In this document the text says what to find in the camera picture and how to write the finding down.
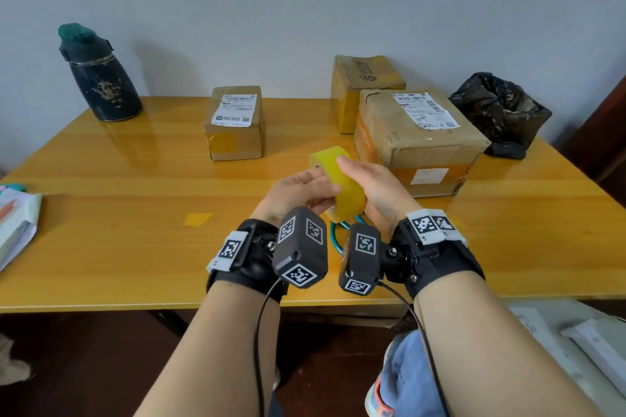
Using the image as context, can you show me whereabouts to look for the person's right hand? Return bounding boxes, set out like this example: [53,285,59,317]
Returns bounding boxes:
[336,156,423,237]

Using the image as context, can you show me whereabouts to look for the person's left hand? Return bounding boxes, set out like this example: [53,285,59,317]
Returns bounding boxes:
[251,169,343,228]

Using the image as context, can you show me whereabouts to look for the yellow packing tape roll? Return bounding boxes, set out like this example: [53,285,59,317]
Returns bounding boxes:
[308,146,367,223]

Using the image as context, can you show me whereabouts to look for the person's left forearm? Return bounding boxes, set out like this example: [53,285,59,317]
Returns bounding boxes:
[134,279,282,417]

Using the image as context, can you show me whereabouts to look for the person's right forearm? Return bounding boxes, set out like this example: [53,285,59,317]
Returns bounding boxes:
[413,270,608,417]

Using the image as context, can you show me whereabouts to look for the large labelled cardboard box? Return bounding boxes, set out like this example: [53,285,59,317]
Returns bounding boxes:
[353,88,492,199]

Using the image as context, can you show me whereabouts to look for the yellow taped cardboard box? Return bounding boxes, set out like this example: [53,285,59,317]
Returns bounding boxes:
[331,54,407,135]

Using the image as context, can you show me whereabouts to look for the small labelled cardboard box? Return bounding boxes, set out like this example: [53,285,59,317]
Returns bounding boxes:
[202,85,266,162]

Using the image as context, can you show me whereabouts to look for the black plastic bag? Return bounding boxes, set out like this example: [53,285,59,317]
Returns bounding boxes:
[448,72,553,160]

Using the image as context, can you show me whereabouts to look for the person's blue jeans leg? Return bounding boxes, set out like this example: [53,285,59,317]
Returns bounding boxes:
[379,331,447,417]

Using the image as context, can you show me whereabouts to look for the dark worn water bottle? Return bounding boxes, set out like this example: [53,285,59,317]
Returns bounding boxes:
[58,23,144,123]

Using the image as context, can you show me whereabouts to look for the person's grey orange shoe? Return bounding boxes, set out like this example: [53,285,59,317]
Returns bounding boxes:
[364,377,398,417]

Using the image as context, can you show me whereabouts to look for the dark brown wooden furniture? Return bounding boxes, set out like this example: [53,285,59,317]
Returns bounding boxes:
[561,76,626,209]

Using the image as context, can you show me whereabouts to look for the white mailer packages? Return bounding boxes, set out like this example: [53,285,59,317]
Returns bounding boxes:
[503,298,626,417]

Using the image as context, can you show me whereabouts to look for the clear bag of papers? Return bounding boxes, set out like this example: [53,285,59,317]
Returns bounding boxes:
[0,183,44,274]

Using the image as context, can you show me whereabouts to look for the grey object on floor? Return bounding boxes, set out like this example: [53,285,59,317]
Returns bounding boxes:
[0,333,33,386]

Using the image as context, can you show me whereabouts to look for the teal handled scissors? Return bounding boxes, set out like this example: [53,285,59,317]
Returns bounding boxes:
[329,214,392,257]

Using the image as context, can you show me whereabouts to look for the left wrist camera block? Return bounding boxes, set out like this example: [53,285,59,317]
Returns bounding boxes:
[271,208,329,290]

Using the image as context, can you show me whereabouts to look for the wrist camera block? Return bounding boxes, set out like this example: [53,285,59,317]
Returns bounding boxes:
[271,208,329,290]
[338,223,381,295]

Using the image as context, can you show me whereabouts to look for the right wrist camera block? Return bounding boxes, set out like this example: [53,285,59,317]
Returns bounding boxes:
[338,223,381,295]

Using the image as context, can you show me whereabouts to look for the black left wrist strap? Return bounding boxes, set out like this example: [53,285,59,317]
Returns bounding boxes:
[206,219,290,303]

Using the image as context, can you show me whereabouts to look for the black wrist strap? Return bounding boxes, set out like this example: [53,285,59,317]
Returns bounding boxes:
[381,208,486,300]
[206,219,290,303]

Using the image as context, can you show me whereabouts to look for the black right wrist strap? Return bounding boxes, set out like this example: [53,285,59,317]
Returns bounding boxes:
[381,208,486,300]

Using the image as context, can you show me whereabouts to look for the black left camera cable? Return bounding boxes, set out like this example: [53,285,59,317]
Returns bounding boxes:
[253,277,285,417]

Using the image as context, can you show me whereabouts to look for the black camera cable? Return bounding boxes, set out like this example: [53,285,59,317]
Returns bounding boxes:
[379,282,451,417]
[253,277,285,417]

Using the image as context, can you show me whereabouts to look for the black right camera cable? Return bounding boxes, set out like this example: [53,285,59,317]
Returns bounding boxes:
[379,282,451,417]

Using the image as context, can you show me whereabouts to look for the black table frame brace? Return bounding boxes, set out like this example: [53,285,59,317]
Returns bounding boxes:
[147,310,190,337]

